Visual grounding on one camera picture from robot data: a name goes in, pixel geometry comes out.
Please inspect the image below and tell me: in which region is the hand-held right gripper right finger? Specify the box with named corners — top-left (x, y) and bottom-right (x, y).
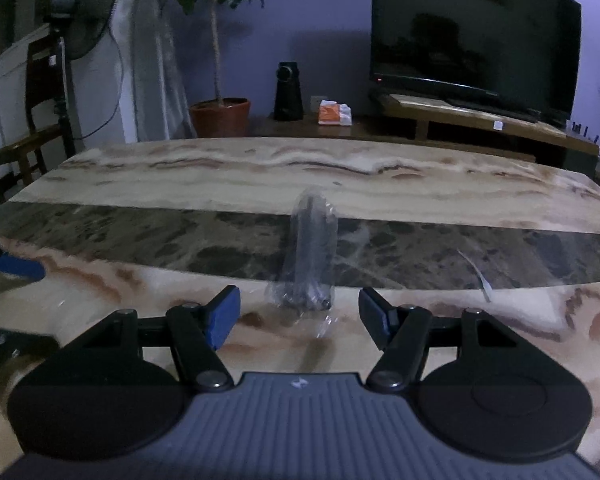
top-left (358, 287), bottom-right (532, 394)

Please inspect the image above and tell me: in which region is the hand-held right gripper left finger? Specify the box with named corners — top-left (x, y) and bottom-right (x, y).
top-left (64, 285), bottom-right (242, 393)

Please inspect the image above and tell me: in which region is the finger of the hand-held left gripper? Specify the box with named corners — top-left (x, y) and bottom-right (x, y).
top-left (0, 253), bottom-right (47, 283)

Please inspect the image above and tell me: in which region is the white plastic strip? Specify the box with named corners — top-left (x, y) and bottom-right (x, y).
top-left (456, 248), bottom-right (494, 305)

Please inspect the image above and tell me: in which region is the wooden chair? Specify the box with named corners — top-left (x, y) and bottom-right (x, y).
top-left (0, 35), bottom-right (77, 205)

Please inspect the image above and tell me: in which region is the low wooden cabinet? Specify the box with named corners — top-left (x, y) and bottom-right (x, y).
top-left (250, 111), bottom-right (538, 163)

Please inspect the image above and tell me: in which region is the terracotta plant pot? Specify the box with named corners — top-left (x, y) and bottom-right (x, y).
top-left (188, 97), bottom-right (252, 139)

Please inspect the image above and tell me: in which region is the orange tissue pack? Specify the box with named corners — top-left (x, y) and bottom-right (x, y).
top-left (317, 99), bottom-right (354, 126)

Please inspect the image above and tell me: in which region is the wooden television stand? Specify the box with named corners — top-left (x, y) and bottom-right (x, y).
top-left (375, 91), bottom-right (600, 163)

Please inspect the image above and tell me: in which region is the black speaker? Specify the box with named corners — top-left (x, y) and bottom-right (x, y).
top-left (272, 61), bottom-right (307, 122)

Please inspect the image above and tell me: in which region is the sheer curtain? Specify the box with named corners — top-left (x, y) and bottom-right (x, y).
top-left (129, 0), bottom-right (198, 140)

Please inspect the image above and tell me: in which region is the black standing fan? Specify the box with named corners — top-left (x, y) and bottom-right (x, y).
top-left (49, 0), bottom-right (121, 158)

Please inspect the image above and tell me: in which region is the flat screen television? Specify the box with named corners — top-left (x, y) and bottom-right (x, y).
top-left (370, 0), bottom-right (583, 129)

